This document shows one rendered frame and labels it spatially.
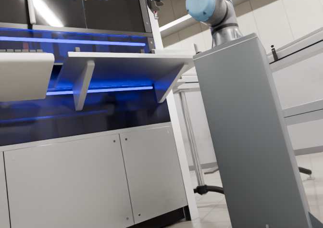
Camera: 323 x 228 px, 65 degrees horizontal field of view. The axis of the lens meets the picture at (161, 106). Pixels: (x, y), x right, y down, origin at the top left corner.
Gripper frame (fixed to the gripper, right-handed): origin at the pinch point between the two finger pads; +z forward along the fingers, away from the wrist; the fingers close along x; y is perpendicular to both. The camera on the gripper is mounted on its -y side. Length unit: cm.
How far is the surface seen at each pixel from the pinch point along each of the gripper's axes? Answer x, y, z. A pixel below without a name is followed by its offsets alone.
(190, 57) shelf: -23.1, 30.6, 6.4
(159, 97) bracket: -31, 11, 38
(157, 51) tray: -31.0, 17.7, -1.8
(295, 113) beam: 7, 91, 70
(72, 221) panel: -112, 4, 36
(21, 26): -45, -52, -14
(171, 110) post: -31, 18, 49
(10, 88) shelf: -82, -15, -22
